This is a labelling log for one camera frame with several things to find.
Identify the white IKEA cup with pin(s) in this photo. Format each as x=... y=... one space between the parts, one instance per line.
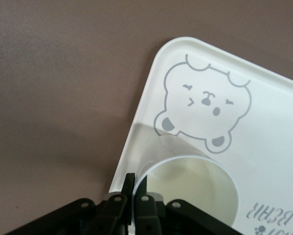
x=197 y=191

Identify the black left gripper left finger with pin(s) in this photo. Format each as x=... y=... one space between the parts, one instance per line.
x=117 y=210

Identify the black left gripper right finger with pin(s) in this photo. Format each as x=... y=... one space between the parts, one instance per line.
x=146 y=210

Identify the cream bear print tray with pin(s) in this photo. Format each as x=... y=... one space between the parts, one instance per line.
x=258 y=110

